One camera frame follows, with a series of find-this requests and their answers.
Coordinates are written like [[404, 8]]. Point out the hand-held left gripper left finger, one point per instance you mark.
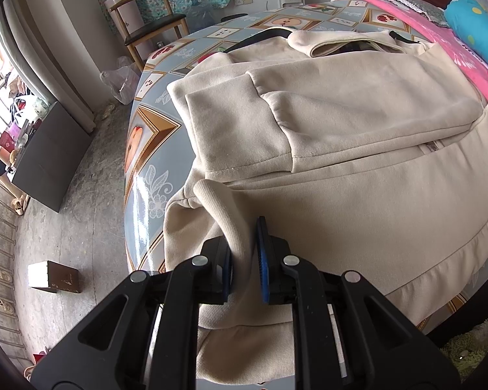
[[227, 272]]

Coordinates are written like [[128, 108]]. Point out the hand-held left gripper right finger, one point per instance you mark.
[[262, 268]]

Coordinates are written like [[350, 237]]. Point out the cream zip jacket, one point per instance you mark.
[[349, 195]]

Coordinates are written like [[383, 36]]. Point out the pink floral blanket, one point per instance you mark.
[[467, 65]]

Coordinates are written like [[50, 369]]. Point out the blue cartoon pillow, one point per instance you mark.
[[471, 20]]

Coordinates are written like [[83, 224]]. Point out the grey lace cloth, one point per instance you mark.
[[419, 6]]

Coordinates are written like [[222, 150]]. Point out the patterned blue tablecloth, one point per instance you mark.
[[154, 138]]

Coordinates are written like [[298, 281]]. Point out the brown cardboard box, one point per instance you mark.
[[65, 278]]

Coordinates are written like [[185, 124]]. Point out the dark grey board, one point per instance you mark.
[[53, 154]]

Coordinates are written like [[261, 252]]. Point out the white plastic bag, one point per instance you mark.
[[122, 81]]

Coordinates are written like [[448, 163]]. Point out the green white shaggy rug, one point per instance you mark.
[[471, 353]]

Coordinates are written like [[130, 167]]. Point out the white water dispenser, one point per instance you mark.
[[286, 0]]

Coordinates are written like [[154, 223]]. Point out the wooden chair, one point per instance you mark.
[[154, 32]]

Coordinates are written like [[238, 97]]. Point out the clear plastic bag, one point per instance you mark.
[[203, 16]]

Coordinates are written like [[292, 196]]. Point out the grey curtain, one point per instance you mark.
[[44, 48]]

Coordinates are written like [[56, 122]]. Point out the white wall outlet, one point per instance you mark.
[[244, 1]]

